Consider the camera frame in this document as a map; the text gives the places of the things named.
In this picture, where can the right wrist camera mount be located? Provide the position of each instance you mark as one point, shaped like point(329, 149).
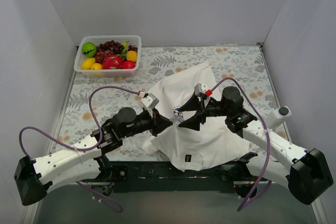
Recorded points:
point(203, 93)

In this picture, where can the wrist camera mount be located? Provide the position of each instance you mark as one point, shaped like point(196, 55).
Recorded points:
point(203, 93)
point(148, 102)

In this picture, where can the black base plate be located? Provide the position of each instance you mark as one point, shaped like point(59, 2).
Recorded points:
point(127, 176)

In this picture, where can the yellow toy lemon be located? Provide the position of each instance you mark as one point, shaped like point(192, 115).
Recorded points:
point(87, 64)

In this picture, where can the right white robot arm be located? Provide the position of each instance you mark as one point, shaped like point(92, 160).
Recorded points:
point(305, 173)

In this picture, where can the white plastic fruit basket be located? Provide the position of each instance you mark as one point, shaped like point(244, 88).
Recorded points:
point(97, 40)

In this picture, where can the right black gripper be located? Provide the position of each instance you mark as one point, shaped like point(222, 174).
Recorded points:
point(203, 111)

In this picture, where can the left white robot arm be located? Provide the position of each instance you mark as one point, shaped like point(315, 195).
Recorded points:
point(85, 160)

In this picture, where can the red toy dragon fruit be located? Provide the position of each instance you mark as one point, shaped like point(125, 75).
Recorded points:
point(112, 62)

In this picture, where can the red toy apple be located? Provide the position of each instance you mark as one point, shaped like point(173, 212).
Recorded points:
point(128, 65)

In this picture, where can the dark red toy grapes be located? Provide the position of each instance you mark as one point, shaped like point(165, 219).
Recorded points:
point(113, 48)

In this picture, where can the yellow toy mango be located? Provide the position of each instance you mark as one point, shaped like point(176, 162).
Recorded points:
point(96, 66)

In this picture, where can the white bottle grey cap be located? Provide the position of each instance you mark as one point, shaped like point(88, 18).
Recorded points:
point(277, 117)

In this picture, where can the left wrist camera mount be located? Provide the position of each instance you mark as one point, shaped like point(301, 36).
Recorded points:
point(148, 102)

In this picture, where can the green toy fruit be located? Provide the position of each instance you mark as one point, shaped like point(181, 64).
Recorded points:
point(89, 49)

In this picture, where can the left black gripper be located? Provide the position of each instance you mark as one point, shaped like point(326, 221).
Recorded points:
point(154, 121)

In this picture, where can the orange toy fruit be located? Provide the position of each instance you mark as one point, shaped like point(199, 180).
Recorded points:
point(132, 56)

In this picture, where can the white printed t-shirt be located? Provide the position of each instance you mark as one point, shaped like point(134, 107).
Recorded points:
point(214, 144)

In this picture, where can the floral patterned table mat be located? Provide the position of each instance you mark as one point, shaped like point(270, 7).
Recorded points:
point(98, 99)

